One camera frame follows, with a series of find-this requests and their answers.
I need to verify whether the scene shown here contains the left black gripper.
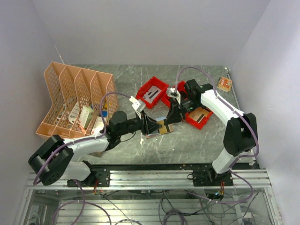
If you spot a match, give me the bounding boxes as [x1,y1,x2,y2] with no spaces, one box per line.
[118,110,162,136]

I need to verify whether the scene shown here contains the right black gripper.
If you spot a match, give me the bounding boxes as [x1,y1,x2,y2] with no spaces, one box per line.
[164,97,203,125]

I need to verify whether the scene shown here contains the gold magnetic stripe card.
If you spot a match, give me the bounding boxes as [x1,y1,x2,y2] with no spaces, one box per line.
[157,120,173,135]

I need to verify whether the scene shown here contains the brown leather card holder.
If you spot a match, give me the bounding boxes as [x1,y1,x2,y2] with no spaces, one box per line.
[146,117,173,138]

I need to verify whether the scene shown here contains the brown item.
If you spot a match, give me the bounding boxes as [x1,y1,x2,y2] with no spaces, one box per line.
[188,107,210,123]

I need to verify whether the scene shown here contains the red bin pair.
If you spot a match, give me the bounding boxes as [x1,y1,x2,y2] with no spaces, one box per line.
[161,81,188,108]
[185,107,213,130]

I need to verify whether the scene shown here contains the white credit card stack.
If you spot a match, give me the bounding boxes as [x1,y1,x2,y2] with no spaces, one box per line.
[143,86,162,104]

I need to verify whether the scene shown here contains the red bin front pair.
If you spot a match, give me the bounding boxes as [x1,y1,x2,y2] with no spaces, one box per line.
[161,81,188,108]

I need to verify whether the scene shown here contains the red bin with cards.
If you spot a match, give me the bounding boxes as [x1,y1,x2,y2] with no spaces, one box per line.
[135,76,169,109]

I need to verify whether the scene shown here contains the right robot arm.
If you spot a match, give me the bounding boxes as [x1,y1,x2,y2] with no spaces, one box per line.
[165,79,258,186]

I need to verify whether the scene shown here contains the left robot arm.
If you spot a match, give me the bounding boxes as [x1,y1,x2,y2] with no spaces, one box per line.
[28,111,162,186]

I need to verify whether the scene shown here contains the white ruler card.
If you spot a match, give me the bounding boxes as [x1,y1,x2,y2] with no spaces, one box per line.
[68,102,80,124]

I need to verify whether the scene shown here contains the orange spiral notepad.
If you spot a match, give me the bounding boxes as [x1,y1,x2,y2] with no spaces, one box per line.
[217,77,233,92]

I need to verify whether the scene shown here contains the green white carton box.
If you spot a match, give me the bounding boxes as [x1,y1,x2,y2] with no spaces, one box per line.
[79,105,94,129]

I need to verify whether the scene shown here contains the peach file organizer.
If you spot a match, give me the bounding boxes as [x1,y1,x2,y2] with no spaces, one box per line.
[36,62,119,140]

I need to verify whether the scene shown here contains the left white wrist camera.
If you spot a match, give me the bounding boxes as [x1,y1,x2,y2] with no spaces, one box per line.
[129,96,146,113]

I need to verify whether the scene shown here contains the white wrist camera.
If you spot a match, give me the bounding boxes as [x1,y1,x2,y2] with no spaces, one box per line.
[129,96,146,113]
[166,88,181,105]

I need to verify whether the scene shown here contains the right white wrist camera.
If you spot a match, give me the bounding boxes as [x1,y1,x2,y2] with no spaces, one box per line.
[166,88,181,105]

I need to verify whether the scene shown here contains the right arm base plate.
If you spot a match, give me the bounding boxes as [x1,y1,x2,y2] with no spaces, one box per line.
[187,170,233,187]

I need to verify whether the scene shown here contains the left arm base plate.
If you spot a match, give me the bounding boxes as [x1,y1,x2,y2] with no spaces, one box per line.
[64,168,111,187]

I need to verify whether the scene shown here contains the loose floor cables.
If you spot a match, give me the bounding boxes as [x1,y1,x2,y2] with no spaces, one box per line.
[93,187,258,225]

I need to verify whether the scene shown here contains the aluminium rail frame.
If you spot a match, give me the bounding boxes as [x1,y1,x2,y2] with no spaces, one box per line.
[24,168,272,191]

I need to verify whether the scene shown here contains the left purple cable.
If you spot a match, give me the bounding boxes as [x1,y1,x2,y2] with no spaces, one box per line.
[32,91,133,225]

